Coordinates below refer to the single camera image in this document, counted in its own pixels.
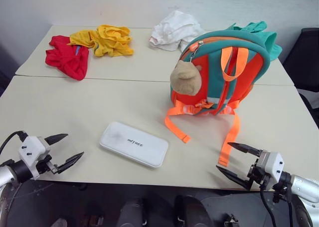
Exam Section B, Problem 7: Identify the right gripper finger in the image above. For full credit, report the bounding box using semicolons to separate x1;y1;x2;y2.
215;165;252;191
227;142;263;159

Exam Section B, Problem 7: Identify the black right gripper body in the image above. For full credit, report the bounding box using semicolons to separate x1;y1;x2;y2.
246;159;270;191

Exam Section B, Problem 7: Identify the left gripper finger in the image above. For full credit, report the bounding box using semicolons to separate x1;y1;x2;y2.
44;133;69;146
55;152;85;174

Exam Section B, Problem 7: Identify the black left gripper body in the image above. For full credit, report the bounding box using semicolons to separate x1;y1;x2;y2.
36;154;59;174

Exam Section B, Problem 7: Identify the white rectangular case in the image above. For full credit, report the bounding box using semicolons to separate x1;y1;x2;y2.
99;121;169;170

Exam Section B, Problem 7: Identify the teal and orange backpack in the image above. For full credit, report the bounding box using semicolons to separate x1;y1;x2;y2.
164;29;272;168

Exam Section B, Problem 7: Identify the red garment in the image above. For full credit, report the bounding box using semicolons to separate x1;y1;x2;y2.
44;35;90;81

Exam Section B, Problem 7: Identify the dark rounded shape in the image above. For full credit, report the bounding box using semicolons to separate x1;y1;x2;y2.
117;197;152;227

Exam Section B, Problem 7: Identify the beige plush toy pendant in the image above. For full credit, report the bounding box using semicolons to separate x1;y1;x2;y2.
169;59;203;96

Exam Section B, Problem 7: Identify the black chair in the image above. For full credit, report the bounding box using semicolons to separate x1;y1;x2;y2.
283;27;319;128

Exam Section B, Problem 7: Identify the yellow garment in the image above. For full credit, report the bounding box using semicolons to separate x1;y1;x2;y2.
67;24;134;58

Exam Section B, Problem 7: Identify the teal garment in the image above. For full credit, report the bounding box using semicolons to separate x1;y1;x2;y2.
227;20;283;62

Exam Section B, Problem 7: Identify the white garment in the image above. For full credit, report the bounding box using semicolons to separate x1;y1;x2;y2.
148;10;206;52

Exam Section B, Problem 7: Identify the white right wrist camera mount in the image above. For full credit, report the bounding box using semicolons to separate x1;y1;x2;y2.
256;151;285;186

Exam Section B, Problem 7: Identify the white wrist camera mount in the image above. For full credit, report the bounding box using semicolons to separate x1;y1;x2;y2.
18;135;52;174
256;151;285;186

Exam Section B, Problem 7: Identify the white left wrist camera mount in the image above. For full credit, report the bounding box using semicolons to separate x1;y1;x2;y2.
18;135;52;174

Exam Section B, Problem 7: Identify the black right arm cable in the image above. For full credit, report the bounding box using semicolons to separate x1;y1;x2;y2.
259;183;295;227

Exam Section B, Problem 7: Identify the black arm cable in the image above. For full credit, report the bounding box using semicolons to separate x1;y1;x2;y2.
259;183;295;227
0;130;27;156

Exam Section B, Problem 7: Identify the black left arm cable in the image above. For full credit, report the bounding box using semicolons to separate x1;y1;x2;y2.
0;130;27;156

